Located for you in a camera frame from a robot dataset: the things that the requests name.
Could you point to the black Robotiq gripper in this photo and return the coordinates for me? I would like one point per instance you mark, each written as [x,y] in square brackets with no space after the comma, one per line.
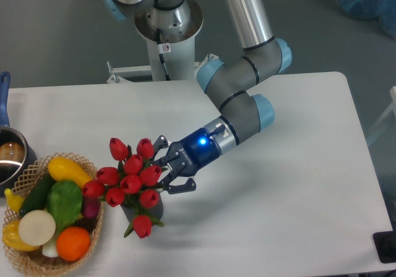
[185,158]

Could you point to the red tulip bouquet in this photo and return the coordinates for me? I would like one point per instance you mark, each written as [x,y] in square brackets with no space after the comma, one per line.
[132,184]

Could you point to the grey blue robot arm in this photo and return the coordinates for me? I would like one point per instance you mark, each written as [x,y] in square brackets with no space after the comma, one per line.
[241,115]

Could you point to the dark grey ribbed vase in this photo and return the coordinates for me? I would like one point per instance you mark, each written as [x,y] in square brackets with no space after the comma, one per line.
[156,210]

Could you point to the purple red onion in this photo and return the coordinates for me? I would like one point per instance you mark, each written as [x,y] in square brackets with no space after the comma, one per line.
[90,207]

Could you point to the yellow squash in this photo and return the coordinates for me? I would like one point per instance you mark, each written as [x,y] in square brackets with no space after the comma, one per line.
[62,169]

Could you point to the green lettuce leaf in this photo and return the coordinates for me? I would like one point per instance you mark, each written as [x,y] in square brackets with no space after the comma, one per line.
[64,203]

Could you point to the orange fruit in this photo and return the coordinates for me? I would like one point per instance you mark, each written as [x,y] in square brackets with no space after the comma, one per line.
[73,243]

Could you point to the dark green cucumber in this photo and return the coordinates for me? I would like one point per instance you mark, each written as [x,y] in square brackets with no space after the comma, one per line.
[37,198]

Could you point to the white round radish slice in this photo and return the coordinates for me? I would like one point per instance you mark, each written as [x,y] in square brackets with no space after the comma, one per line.
[36,228]

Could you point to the dark blue saucepan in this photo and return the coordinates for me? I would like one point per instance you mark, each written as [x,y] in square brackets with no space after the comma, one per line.
[16,154]

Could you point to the woven wicker basket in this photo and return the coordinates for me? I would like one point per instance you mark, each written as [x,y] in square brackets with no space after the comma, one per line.
[34,263]

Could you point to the yellow bell pepper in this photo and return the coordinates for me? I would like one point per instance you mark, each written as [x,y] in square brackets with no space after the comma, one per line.
[11,238]

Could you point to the black device at edge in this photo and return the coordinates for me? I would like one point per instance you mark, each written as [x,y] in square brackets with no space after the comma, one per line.
[385,246]

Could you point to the blue plastic bag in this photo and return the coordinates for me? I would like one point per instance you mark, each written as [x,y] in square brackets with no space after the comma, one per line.
[383,10]

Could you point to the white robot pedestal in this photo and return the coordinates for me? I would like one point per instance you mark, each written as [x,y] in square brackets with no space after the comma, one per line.
[170,37]

